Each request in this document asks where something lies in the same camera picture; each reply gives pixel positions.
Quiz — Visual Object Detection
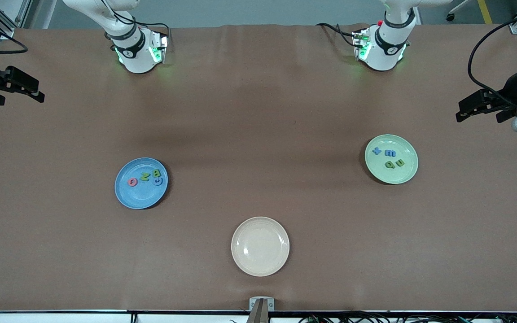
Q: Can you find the left arm base cable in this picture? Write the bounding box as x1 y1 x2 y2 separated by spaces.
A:
316 22 362 48

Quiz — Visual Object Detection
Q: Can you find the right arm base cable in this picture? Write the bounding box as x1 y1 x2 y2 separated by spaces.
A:
115 13 172 45

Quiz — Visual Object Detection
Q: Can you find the office chair caster leg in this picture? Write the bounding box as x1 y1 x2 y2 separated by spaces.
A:
446 0 465 22

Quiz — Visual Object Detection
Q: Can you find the blue plate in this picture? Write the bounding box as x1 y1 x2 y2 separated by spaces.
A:
115 157 169 210

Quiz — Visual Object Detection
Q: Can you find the green plate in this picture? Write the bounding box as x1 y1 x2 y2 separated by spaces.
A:
364 134 419 185

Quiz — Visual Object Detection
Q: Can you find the brown table cover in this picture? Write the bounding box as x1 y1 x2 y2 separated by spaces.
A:
0 23 517 312

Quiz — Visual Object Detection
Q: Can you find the beige plate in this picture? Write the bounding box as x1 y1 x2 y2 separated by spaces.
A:
231 217 290 277

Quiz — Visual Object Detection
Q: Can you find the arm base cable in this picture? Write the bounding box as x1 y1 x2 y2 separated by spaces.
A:
316 22 362 48
115 13 172 45

